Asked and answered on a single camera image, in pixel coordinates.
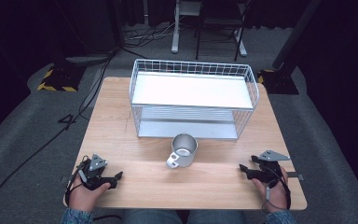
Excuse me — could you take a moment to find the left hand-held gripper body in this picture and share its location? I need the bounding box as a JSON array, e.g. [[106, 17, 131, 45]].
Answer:
[[77, 152, 109, 191]]

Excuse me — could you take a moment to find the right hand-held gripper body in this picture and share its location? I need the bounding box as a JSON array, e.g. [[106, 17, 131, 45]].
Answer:
[[251, 149, 292, 184]]

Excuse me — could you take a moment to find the person's right hand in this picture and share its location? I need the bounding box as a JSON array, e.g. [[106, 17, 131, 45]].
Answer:
[[251, 166, 290, 215]]

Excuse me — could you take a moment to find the person's left hand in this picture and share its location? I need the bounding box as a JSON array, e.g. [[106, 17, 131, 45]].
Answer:
[[64, 176, 112, 214]]

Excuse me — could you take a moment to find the silver metal mug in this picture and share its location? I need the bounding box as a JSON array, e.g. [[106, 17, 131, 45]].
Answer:
[[165, 133, 199, 170]]

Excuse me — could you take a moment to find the black yellow striped stand base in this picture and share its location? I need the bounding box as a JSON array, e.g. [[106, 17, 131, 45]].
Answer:
[[256, 68, 300, 96], [36, 63, 87, 93]]

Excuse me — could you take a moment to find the black slanted stand pole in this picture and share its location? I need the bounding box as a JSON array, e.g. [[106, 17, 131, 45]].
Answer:
[[271, 0, 324, 71]]

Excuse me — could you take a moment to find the black folding chair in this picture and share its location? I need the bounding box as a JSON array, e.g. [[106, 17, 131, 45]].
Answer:
[[194, 0, 253, 63]]

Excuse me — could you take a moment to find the grey metal table bracket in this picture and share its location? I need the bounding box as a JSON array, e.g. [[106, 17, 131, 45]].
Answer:
[[285, 171, 306, 182]]

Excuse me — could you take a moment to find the left hand-held gripper cable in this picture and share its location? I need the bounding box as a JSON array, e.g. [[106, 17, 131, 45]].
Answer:
[[64, 155, 91, 207]]

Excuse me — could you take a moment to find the hand-held gripper cable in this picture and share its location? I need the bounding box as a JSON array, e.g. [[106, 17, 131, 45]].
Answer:
[[260, 163, 293, 215], [64, 155, 91, 207]]

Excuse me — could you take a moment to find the right hand-held gripper cable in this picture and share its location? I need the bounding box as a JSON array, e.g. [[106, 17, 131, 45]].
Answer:
[[260, 163, 293, 215]]

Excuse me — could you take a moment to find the long black floor cable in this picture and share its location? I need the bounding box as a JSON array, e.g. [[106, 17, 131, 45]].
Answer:
[[0, 50, 117, 213]]

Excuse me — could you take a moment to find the white wire shelf rack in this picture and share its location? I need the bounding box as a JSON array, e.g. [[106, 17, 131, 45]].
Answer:
[[128, 58, 261, 141]]

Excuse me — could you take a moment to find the bundle of floor cables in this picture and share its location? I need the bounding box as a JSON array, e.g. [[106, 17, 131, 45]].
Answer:
[[122, 17, 181, 43]]

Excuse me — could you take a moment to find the white metal desk frame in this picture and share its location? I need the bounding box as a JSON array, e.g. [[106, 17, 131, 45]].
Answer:
[[170, 0, 249, 58]]

